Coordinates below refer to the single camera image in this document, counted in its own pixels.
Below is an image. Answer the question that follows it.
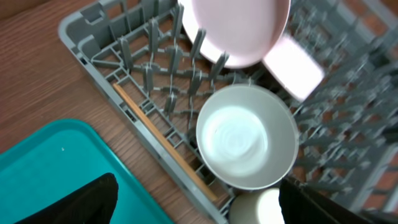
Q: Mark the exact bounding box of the pink plate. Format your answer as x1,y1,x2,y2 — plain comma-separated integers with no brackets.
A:
178,0,292,68

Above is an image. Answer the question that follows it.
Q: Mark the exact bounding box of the white cup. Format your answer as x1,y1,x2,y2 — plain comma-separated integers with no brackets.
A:
229,188,285,224

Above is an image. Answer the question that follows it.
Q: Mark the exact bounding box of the pink bowl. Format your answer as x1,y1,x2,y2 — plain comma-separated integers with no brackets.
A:
262,34,325,101

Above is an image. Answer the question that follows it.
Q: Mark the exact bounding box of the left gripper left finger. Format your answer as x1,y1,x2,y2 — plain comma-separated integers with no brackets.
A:
19,172,119,224

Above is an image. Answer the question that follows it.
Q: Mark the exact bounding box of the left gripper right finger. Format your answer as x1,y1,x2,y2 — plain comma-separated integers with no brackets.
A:
279,177,372,224

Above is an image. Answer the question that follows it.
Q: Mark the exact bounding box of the teal serving tray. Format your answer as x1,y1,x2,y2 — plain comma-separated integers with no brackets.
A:
1,119,172,224

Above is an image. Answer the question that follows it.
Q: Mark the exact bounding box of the grey bowl with food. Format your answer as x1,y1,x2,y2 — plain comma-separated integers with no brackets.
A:
196,84,299,190

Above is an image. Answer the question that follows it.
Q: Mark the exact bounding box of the wooden chopstick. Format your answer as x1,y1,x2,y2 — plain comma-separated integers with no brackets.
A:
113,83,218,202

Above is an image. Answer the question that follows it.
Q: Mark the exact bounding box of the grey dishwasher rack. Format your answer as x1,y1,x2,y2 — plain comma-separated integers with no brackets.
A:
58,1,397,223

